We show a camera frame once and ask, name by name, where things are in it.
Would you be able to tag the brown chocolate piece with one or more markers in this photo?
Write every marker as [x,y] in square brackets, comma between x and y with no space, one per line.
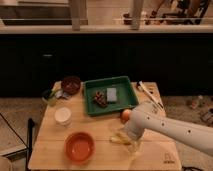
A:
[100,99]

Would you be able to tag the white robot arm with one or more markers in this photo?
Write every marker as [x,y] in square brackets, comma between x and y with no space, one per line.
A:
[145,116]

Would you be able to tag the silver foil wrapper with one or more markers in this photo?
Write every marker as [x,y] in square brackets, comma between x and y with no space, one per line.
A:
[60,94]

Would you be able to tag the grey sponge block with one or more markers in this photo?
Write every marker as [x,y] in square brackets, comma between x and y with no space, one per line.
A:
[111,94]

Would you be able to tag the orange red bowl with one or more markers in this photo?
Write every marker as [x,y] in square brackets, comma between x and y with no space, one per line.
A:
[79,147]

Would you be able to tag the red yellow apple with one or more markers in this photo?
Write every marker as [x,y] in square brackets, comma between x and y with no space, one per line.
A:
[125,115]

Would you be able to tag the yellow banana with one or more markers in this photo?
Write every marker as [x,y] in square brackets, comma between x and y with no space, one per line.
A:
[118,140]

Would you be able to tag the green glass cup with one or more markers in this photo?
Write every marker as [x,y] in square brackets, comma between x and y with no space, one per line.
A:
[48,96]

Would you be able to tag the green plastic tray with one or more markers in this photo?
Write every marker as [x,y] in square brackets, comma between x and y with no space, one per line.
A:
[126,97]

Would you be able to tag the dark red small bowl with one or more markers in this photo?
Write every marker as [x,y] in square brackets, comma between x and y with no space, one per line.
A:
[71,84]

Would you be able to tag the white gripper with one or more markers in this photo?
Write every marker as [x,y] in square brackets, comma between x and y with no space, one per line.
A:
[134,132]

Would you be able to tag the white lidded cup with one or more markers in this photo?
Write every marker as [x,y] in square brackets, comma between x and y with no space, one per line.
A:
[63,116]

